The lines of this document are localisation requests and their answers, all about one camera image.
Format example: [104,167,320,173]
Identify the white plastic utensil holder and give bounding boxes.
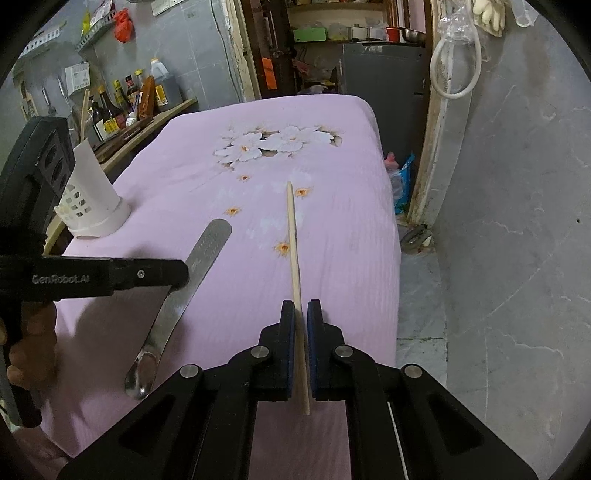
[54,140,131,238]

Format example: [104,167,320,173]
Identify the red plastic bag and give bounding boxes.
[113,8,134,43]

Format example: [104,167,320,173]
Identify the dark soy sauce bottle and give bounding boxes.
[97,85,126,134]

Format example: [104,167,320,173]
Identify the wooden chopstick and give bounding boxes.
[287,182,311,416]
[79,88,90,144]

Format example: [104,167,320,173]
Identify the large oil jug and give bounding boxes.
[150,58,183,111]

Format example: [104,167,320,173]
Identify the white mesh bag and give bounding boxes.
[509,0,539,28]

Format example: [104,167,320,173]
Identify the white wall switch panel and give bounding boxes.
[151,0,184,17]

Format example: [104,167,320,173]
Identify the blue plastic bag on floor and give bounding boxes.
[384,152,415,215]

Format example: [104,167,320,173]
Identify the wooden chopstick in holder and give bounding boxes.
[79,88,90,144]

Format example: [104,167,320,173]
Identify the grey cabinet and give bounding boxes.
[339,43,429,163]

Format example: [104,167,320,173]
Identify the white wall rack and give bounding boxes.
[18,22,66,60]

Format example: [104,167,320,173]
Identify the cream rubber gloves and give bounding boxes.
[471,0,506,37]

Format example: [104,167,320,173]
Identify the white coiled hose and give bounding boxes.
[428,8,483,100]

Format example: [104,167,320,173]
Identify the green box on shelf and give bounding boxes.
[294,27,327,44]

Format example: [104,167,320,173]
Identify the person left hand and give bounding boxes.
[6,302,57,390]

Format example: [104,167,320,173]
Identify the wooden cutting board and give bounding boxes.
[93,118,152,164]

